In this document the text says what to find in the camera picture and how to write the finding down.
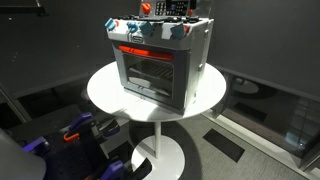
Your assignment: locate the grey toy stove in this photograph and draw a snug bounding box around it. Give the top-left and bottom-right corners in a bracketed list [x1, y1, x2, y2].
[104, 0, 215, 116]

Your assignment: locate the blue stove knob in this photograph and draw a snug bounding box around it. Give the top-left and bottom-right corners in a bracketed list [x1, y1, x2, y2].
[104, 17, 117, 32]
[126, 20, 140, 34]
[169, 22, 187, 41]
[138, 21, 156, 37]

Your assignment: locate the red stove knob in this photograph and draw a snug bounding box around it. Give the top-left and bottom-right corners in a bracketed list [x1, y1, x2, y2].
[141, 2, 152, 15]

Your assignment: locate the glass partition panel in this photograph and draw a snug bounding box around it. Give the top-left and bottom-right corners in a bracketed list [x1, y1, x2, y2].
[213, 71, 320, 173]

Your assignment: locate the red oven door handle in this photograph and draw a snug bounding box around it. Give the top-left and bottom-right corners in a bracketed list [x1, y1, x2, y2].
[117, 44, 175, 62]

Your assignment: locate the white round pedestal table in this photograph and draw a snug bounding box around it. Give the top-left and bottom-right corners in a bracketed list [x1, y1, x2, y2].
[86, 60, 228, 180]

